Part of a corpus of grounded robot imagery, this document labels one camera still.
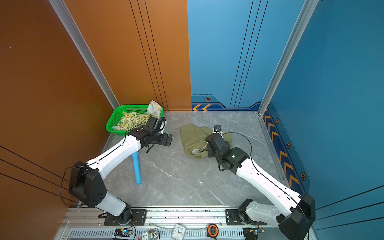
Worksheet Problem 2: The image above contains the green plastic basket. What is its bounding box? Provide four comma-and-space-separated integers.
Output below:
106, 105, 164, 136

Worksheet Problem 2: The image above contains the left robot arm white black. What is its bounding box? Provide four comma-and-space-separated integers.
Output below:
69, 117, 173, 225

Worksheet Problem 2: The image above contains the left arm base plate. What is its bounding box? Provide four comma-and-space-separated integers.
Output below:
104, 209, 148, 226

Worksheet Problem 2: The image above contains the pastel floral skirt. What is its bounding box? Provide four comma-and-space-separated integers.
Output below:
146, 101, 163, 118

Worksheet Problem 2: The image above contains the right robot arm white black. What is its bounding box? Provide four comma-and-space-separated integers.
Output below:
205, 133, 316, 240

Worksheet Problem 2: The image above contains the light blue cylinder tool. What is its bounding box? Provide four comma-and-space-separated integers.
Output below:
131, 152, 142, 185

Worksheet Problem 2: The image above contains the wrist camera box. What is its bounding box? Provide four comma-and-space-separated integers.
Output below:
213, 125, 223, 134
159, 117, 167, 133

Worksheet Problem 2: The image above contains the circuit board right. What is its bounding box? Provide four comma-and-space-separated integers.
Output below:
243, 228, 265, 240

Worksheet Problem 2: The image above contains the aluminium front rail frame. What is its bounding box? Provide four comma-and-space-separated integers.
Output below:
53, 205, 319, 240

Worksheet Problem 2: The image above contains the small white clock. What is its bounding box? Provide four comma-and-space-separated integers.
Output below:
171, 224, 187, 240

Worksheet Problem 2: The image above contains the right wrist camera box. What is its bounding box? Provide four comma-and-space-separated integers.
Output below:
213, 125, 223, 134

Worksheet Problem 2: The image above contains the orange black tape measure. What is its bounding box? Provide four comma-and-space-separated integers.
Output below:
207, 224, 219, 240

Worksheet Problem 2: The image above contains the lemon print skirt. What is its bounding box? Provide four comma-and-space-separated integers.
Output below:
112, 112, 151, 131

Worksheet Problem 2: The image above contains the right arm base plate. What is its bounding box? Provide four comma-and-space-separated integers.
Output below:
225, 209, 257, 226

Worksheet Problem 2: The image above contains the olive green skirt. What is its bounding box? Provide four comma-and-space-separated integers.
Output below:
180, 124, 214, 160

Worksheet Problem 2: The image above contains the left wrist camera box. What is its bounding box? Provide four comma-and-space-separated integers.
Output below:
159, 117, 167, 133

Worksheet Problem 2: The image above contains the green circuit board left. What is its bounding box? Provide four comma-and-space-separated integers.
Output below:
114, 228, 134, 240

